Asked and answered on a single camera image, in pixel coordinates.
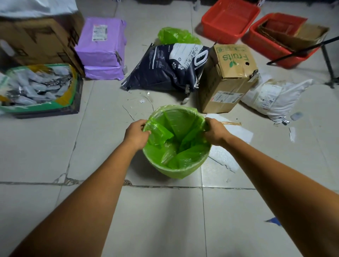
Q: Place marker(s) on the dark blue litter bag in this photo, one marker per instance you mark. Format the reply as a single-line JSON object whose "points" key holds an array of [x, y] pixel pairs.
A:
{"points": [[159, 71]]}

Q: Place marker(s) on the empty red plastic basket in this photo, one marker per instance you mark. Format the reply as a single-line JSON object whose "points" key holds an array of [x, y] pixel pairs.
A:
{"points": [[229, 19]]}

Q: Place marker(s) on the white plastic sheet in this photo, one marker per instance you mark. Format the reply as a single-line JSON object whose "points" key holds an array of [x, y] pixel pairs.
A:
{"points": [[31, 6]]}

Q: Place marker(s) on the person's right hand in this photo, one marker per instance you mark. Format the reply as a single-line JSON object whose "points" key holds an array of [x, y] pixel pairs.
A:
{"points": [[217, 133]]}

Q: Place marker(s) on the small purple wrapped package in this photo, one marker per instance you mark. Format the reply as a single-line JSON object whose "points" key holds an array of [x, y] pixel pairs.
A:
{"points": [[103, 72]]}

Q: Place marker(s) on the round plastic trash bin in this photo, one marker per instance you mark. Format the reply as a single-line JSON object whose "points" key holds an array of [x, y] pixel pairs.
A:
{"points": [[182, 172]]}

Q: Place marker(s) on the person's right fingers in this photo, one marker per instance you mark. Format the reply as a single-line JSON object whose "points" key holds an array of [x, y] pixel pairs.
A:
{"points": [[208, 127]]}

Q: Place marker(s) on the large brown cardboard box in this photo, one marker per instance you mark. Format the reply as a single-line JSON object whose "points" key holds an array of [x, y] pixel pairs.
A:
{"points": [[34, 42]]}

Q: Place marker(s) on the cardboard box with green print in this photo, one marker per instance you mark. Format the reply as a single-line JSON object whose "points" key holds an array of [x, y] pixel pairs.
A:
{"points": [[227, 79]]}

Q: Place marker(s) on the large purple wrapped package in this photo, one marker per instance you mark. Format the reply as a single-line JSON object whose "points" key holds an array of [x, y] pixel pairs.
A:
{"points": [[102, 47]]}

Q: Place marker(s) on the person's left forearm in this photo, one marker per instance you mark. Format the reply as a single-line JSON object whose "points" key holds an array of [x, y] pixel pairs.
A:
{"points": [[87, 206]]}

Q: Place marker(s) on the blue paper scrap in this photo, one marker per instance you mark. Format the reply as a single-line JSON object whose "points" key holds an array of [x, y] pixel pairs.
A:
{"points": [[275, 221]]}

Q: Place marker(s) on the white parcel bag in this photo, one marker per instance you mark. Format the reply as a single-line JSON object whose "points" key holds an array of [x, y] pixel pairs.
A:
{"points": [[275, 98]]}

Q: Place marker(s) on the person's right forearm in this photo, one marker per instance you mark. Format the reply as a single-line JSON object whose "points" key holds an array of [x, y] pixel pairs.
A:
{"points": [[286, 196]]}

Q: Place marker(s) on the small grey plastic piece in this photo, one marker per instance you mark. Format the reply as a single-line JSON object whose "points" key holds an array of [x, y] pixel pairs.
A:
{"points": [[297, 116]]}

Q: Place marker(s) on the metal clip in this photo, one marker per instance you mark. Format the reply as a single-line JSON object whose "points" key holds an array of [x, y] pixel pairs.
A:
{"points": [[285, 121]]}

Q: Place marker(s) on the crumpled green plastic bag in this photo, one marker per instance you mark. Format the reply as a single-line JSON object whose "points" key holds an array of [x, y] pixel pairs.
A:
{"points": [[176, 35]]}

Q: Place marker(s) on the wooden stick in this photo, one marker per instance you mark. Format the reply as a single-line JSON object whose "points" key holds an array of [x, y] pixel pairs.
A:
{"points": [[233, 123]]}

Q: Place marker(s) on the pile of grey packets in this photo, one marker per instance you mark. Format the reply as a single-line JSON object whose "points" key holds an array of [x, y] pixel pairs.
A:
{"points": [[34, 86]]}

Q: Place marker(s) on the person's left fingers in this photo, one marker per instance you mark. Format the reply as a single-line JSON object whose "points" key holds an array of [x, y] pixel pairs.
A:
{"points": [[144, 126]]}

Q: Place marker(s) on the green woven sack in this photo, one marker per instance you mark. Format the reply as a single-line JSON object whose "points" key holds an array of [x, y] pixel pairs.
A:
{"points": [[66, 98]]}

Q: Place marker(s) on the folded brown cardboard pieces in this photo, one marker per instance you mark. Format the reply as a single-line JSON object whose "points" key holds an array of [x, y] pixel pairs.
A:
{"points": [[296, 37]]}

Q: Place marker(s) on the green plastic bin liner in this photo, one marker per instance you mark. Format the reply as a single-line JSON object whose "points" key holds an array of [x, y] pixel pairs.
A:
{"points": [[177, 127]]}

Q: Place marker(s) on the black tripod stand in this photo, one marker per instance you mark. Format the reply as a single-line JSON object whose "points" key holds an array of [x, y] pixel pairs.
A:
{"points": [[327, 58]]}

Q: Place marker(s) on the white foam sheet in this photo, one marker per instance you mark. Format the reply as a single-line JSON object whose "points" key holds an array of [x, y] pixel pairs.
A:
{"points": [[238, 132]]}

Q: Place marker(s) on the white paper scrap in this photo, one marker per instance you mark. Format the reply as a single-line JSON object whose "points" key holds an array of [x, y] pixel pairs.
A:
{"points": [[292, 134]]}

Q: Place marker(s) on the red basket with cardboard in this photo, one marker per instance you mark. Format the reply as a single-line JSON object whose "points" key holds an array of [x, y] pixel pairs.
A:
{"points": [[267, 49]]}

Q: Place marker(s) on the person's left hand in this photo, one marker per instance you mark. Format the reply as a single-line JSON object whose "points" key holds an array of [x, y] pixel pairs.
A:
{"points": [[135, 136]]}

